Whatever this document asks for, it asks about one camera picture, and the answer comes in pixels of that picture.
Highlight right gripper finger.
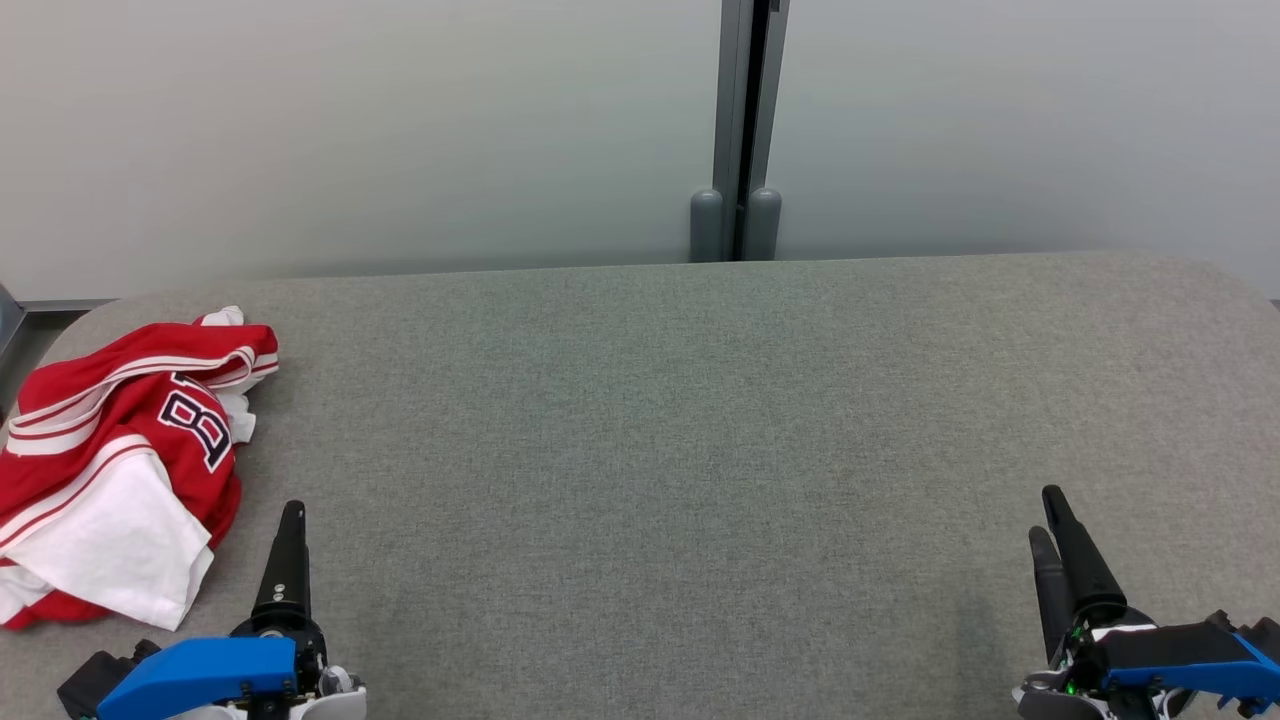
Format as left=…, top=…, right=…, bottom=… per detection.
left=1028, top=525, right=1077, bottom=662
left=1041, top=485, right=1130, bottom=627

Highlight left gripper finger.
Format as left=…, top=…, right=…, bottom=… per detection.
left=250, top=499, right=313, bottom=624

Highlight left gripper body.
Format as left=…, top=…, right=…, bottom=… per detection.
left=231, top=612, right=368, bottom=720

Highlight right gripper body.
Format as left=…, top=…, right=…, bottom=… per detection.
left=1012, top=606, right=1162, bottom=720

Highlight red shorts with white panels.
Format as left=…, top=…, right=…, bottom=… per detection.
left=0, top=430, right=217, bottom=633

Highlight red basketball jersey with number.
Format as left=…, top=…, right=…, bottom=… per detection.
left=0, top=305, right=281, bottom=561

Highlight grey partition post with feet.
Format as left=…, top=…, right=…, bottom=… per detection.
left=689, top=0, right=791, bottom=263

